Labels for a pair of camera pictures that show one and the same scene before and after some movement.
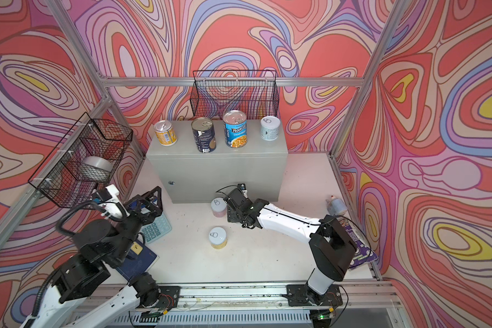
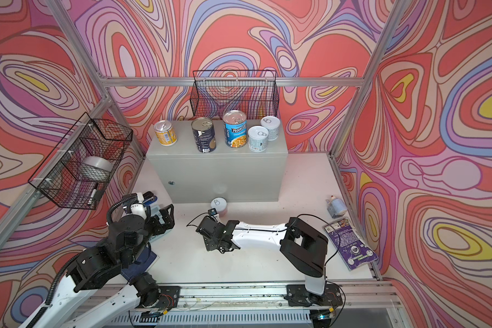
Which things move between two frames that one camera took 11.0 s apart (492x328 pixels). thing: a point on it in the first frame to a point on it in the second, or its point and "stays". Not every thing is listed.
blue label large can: x=236 y=128 stays
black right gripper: x=231 y=215 to x=210 y=244
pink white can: x=219 y=206 stays
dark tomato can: x=203 y=130 stays
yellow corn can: x=165 y=132 stays
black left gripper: x=154 y=211 to x=169 y=221
